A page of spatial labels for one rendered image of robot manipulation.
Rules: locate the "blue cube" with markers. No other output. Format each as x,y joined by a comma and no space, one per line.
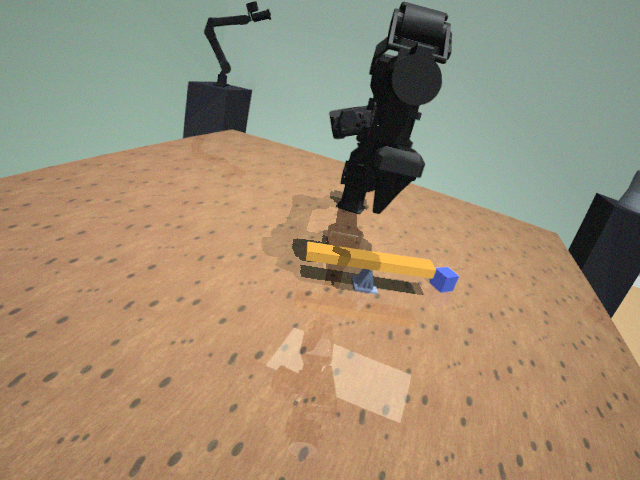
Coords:
444,279

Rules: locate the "light blue wedge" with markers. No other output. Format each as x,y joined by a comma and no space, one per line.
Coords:
364,282

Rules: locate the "yellow bar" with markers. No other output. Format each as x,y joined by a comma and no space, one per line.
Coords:
370,260

